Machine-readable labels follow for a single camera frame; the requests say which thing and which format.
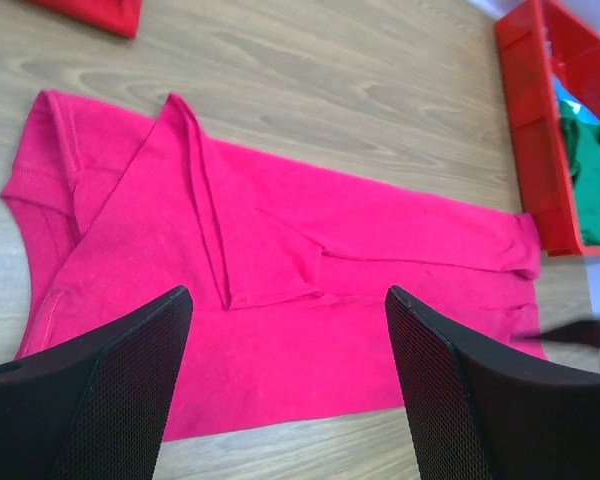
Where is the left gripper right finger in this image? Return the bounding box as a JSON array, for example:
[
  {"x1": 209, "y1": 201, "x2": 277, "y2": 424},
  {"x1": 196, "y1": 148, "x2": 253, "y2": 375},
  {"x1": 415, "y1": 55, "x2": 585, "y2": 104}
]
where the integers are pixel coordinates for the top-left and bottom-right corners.
[{"x1": 385, "y1": 286, "x2": 600, "y2": 479}]

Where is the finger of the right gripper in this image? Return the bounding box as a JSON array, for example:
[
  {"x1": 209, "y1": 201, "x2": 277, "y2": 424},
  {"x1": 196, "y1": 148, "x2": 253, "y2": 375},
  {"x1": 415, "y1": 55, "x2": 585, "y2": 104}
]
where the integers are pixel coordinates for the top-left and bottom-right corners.
[{"x1": 514, "y1": 316, "x2": 600, "y2": 351}]

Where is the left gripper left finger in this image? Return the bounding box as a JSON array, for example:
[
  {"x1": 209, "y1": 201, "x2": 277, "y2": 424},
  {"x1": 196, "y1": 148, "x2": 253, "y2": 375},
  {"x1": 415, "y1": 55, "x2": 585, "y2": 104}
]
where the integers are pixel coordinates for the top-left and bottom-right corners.
[{"x1": 0, "y1": 286, "x2": 193, "y2": 479}]

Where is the magenta t shirt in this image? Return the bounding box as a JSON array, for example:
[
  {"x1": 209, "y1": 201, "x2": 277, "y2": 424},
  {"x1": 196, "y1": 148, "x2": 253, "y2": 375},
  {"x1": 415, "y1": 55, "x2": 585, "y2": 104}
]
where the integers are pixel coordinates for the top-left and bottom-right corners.
[{"x1": 1, "y1": 90, "x2": 541, "y2": 440}]

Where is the green t shirt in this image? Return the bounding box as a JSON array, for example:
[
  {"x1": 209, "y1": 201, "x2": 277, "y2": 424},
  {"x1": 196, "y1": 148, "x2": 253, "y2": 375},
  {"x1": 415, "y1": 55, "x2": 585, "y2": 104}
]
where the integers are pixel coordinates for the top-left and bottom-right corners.
[{"x1": 560, "y1": 116, "x2": 600, "y2": 246}]

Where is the blue t shirt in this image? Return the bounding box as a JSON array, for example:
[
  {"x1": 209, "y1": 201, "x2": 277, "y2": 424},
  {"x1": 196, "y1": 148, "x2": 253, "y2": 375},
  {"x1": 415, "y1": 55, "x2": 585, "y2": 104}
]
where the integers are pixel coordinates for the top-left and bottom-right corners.
[{"x1": 553, "y1": 76, "x2": 600, "y2": 125}]

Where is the red plastic bin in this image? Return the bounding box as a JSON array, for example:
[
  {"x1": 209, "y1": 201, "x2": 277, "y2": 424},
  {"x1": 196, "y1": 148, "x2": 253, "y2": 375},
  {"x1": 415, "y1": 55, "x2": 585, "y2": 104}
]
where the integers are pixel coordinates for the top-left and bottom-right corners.
[{"x1": 494, "y1": 0, "x2": 600, "y2": 256}]

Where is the red folded t shirt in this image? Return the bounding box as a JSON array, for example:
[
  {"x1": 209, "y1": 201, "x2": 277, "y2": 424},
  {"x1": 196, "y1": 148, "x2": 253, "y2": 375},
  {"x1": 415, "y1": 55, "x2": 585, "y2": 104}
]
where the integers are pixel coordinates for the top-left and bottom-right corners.
[{"x1": 29, "y1": 0, "x2": 143, "y2": 39}]

